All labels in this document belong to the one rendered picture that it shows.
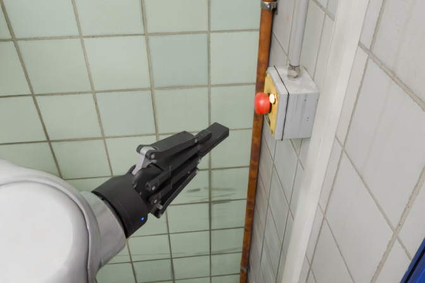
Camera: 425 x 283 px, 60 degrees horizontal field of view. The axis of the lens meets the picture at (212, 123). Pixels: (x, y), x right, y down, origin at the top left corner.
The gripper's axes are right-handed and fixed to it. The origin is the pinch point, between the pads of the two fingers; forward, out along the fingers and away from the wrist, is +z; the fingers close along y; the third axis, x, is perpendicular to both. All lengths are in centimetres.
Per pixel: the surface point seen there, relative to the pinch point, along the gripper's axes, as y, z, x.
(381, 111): -12.4, 4.9, 22.4
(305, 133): 3.7, 15.7, 9.6
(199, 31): -1.9, 29.0, -26.9
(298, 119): 0.4, 14.4, 8.3
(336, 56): -14.3, 11.3, 13.5
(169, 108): 19.9, 22.7, -33.0
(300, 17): -16.2, 17.0, 4.6
